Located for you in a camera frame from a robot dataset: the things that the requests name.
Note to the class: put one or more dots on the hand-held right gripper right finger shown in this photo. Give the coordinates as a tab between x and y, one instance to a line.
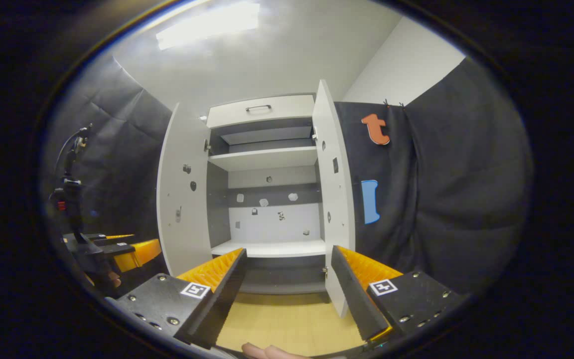
354	299

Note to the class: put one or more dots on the cabinet door black cat sticker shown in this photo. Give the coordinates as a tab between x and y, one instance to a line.
342	199

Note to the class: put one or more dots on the black backdrop cloth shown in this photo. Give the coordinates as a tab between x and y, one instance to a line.
466	174

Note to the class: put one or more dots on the cabinet door with camera sticker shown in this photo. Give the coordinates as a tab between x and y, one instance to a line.
187	244

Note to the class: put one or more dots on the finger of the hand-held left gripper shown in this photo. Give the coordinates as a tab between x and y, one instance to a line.
112	238
140	254

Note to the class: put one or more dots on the double-door shoe cabinet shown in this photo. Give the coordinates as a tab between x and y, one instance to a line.
272	159

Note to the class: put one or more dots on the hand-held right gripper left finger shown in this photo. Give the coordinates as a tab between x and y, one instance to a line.
222	304

